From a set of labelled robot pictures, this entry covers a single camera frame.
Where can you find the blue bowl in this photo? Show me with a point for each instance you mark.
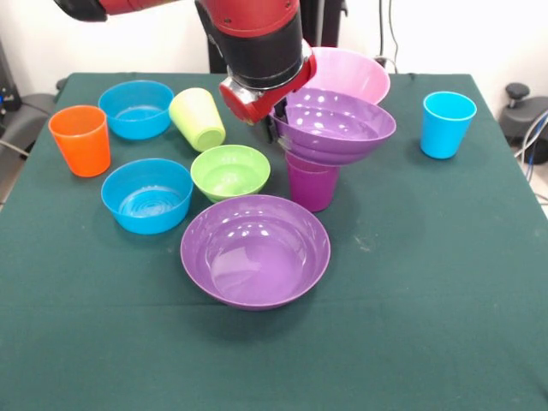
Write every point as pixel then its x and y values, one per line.
pixel 147 220
pixel 137 124

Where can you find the green ribbed bowl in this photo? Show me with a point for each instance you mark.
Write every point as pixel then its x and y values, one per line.
pixel 231 171

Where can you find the dark grey base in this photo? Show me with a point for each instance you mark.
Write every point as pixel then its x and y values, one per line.
pixel 524 122

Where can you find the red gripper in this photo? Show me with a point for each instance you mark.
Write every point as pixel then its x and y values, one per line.
pixel 265 103

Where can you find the orange cup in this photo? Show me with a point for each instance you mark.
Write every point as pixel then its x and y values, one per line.
pixel 83 152

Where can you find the large pink bowl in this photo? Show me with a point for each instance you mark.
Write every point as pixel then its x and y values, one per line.
pixel 351 68

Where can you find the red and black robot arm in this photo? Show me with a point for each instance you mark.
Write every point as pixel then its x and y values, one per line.
pixel 257 38

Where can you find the blue cup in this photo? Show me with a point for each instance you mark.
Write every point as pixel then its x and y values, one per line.
pixel 445 132

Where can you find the lime green cup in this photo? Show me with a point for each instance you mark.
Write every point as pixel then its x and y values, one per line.
pixel 194 113

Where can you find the black equipment box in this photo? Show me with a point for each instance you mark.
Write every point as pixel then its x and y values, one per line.
pixel 6 85

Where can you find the grey chair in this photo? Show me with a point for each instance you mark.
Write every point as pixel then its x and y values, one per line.
pixel 30 115

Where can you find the purple bowl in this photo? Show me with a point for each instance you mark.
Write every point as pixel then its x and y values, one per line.
pixel 342 132
pixel 254 261

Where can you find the purple cup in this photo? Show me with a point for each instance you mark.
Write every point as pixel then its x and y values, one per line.
pixel 312 190

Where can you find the black knob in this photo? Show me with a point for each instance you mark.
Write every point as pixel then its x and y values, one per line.
pixel 517 91

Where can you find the dark green tablecloth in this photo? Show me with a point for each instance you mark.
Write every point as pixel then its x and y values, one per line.
pixel 274 351

